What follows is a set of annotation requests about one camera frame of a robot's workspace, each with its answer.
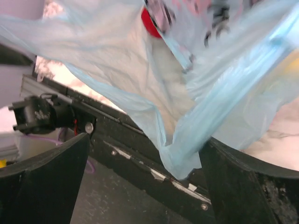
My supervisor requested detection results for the black mounting rail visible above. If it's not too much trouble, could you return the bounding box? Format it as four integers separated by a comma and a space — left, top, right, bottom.
23, 75, 216, 224

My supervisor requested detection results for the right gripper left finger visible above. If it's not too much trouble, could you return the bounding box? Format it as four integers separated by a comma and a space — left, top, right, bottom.
0, 133, 90, 224

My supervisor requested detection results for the red fake fruit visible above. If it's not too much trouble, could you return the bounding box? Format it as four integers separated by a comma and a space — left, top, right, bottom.
141, 7, 162, 39

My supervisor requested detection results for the light blue plastic bag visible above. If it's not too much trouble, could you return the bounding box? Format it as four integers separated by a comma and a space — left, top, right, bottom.
0, 0, 299, 179

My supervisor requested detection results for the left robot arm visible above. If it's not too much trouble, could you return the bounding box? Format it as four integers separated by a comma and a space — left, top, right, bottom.
8, 93, 76, 134

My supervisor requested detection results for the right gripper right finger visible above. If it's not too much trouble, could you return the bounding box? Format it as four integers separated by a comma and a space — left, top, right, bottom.
199, 138, 299, 224

